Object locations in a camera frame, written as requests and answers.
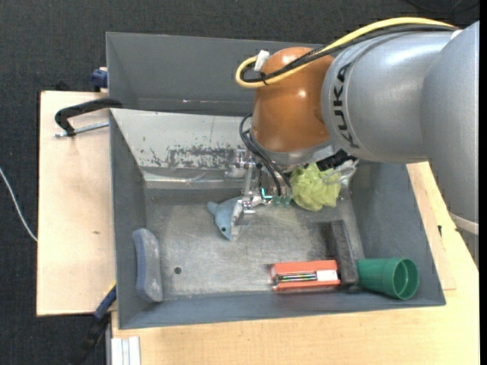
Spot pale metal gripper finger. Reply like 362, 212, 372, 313
230, 199, 245, 239
243, 200, 257, 227

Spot blue toy dolphin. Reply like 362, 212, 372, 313
206, 198, 250, 242

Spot grey metal bin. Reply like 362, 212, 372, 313
105, 31, 447, 330

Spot yellow-green mesh sponge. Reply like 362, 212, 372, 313
289, 162, 342, 212

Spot orange and white box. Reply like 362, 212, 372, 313
269, 259, 342, 293

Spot blue-grey sponge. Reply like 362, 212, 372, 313
132, 227, 164, 303

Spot dark flat block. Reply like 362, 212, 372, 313
328, 220, 360, 286

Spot green plastic cup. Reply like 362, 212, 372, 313
355, 257, 420, 301

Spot pale wood board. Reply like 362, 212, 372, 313
36, 90, 117, 317

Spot black cylinder on white bracket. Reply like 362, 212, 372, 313
314, 151, 359, 185

